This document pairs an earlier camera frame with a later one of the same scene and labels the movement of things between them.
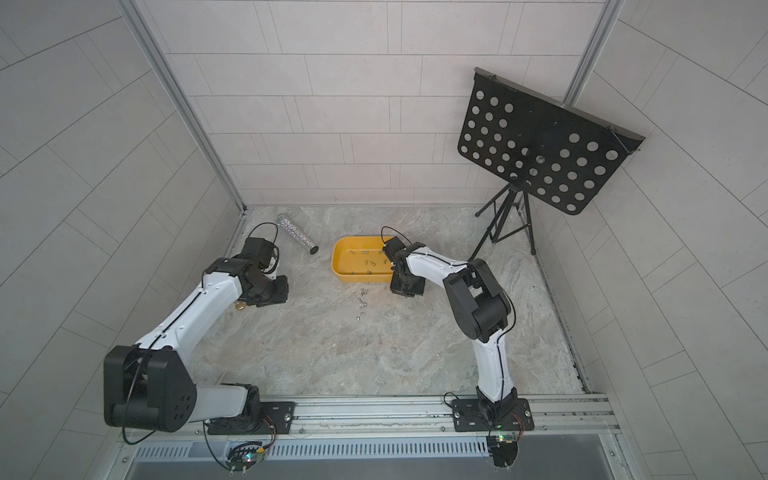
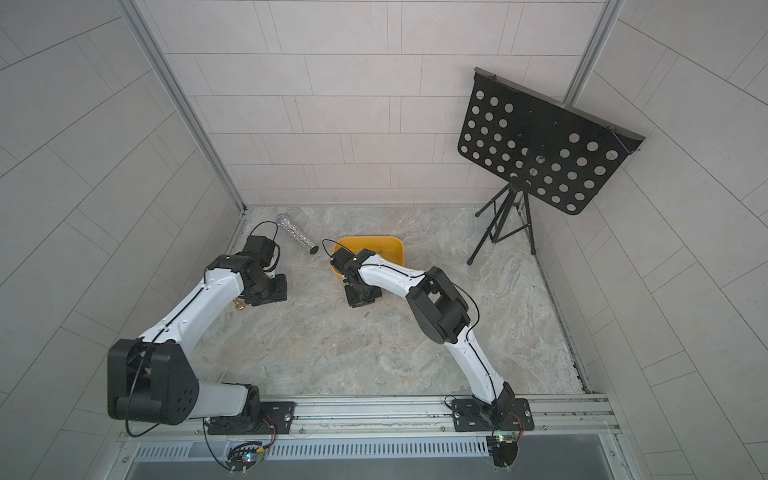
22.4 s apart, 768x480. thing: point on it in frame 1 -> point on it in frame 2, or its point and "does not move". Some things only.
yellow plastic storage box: x=360 y=260 does not move
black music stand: x=534 y=143 does not move
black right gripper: x=398 y=289 -> x=353 y=299
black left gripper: x=281 y=296 does not move
